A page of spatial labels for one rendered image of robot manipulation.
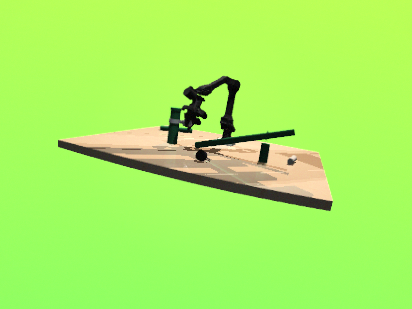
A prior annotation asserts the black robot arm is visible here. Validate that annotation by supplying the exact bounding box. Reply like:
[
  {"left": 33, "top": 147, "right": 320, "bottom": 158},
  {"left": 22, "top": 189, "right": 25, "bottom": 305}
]
[{"left": 182, "top": 75, "right": 241, "bottom": 138}]

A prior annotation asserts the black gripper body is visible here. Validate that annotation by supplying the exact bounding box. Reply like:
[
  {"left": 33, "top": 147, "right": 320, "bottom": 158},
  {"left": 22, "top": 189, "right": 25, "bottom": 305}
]
[{"left": 181, "top": 102, "right": 202, "bottom": 125}]

